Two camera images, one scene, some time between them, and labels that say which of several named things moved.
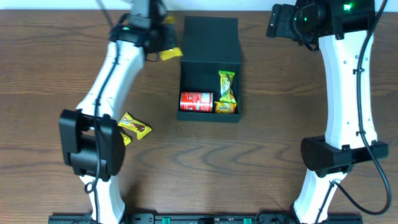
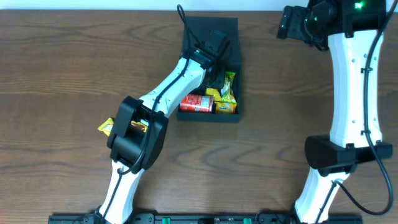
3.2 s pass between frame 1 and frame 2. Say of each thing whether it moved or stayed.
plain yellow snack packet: moved
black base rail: stayed
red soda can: stayed
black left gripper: moved
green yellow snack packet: stayed
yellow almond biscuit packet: stayed
